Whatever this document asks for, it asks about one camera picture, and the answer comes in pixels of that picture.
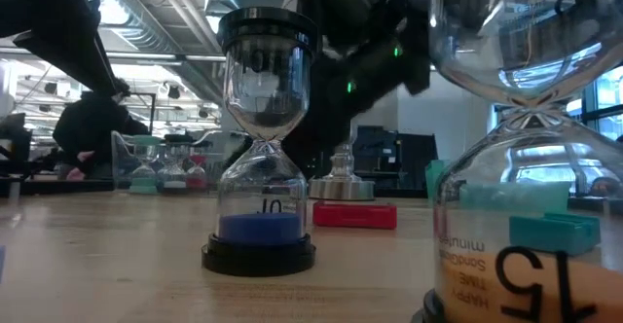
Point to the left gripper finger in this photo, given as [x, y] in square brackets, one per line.
[87, 55]

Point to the teal plastic tray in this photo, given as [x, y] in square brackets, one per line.
[435, 179]

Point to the dark blue sand hourglass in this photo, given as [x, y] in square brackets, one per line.
[260, 230]

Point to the orange sand hourglass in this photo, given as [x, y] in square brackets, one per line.
[487, 289]

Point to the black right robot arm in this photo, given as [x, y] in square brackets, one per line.
[370, 46]

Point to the ceiling light strip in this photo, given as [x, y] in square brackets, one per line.
[143, 56]

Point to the black equipment cabinet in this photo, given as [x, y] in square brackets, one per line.
[394, 157]

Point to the person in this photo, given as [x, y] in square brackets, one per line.
[92, 128]

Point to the silver table lamp white shade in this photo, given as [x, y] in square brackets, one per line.
[342, 187]

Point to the red digital clock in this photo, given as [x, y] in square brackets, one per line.
[354, 215]

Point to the clear plastic bin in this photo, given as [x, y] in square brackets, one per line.
[119, 167]

